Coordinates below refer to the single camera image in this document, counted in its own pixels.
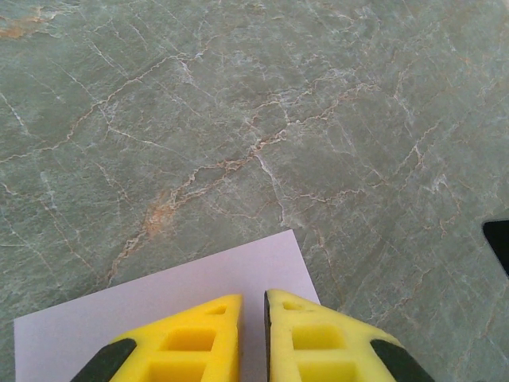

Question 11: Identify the purple square paper sheet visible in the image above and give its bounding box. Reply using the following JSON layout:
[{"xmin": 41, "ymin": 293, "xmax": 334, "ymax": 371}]
[{"xmin": 14, "ymin": 228, "xmax": 321, "ymax": 382}]

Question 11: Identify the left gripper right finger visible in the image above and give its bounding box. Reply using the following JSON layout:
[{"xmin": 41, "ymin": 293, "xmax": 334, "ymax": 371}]
[{"xmin": 263, "ymin": 289, "xmax": 435, "ymax": 382}]

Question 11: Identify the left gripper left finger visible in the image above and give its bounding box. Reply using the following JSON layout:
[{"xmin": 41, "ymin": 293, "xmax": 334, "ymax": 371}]
[{"xmin": 75, "ymin": 294, "xmax": 244, "ymax": 382}]

